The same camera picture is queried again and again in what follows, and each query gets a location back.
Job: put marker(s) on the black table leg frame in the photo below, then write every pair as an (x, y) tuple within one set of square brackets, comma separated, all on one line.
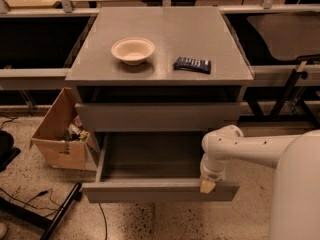
[(289, 105)]

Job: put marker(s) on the white paper bowl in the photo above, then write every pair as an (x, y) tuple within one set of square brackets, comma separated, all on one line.
[(133, 51)]

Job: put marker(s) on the cardboard box with trash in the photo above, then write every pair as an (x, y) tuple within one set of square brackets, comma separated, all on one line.
[(51, 137)]

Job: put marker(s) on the grey drawer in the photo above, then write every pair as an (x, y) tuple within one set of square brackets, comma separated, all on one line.
[(152, 167), (156, 117)]

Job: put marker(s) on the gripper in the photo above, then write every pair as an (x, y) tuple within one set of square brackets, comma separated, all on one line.
[(212, 175)]

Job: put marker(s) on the grey top drawer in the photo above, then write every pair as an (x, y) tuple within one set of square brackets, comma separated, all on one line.
[(156, 117)]

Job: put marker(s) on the dark blue snack packet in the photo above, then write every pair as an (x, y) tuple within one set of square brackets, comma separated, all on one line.
[(192, 64)]

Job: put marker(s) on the grey drawer cabinet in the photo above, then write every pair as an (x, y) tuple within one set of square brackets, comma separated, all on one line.
[(196, 32)]

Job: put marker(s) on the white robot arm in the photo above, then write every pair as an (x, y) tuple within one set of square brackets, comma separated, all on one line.
[(295, 209)]

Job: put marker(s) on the black metal stand leg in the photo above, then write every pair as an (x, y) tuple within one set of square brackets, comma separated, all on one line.
[(47, 223)]

